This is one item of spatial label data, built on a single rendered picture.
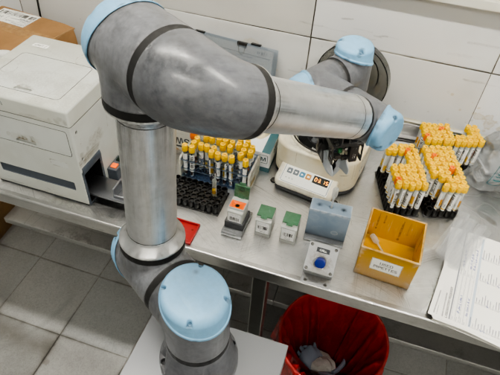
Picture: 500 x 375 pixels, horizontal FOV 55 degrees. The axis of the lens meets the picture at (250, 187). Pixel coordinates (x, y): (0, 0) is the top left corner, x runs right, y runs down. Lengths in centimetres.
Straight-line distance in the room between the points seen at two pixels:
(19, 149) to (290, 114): 85
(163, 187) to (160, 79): 25
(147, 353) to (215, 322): 25
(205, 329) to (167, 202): 21
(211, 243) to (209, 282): 40
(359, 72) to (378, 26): 53
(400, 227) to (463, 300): 21
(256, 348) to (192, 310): 26
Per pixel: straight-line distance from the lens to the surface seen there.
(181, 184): 132
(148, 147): 69
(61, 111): 115
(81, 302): 222
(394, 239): 128
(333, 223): 120
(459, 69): 153
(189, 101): 54
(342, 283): 118
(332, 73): 92
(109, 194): 130
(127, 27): 61
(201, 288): 81
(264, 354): 101
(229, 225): 122
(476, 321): 121
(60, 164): 128
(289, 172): 133
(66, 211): 134
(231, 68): 55
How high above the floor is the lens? 182
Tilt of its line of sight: 44 degrees down
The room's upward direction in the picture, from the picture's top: 4 degrees clockwise
